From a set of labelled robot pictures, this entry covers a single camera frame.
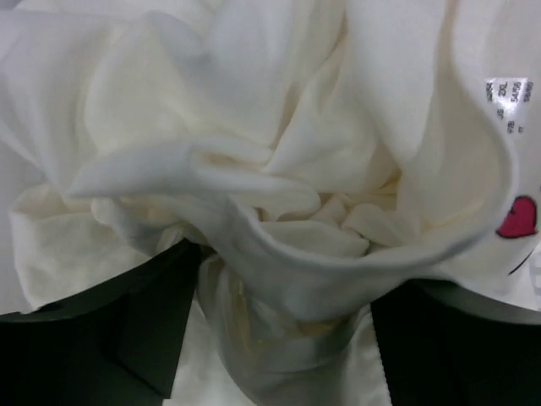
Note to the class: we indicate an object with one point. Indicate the white tank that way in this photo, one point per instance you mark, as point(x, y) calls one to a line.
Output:
point(325, 151)

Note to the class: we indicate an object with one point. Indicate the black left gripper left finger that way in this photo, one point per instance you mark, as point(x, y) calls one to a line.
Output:
point(117, 343)

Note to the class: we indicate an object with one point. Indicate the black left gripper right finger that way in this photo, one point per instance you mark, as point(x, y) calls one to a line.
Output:
point(444, 345)

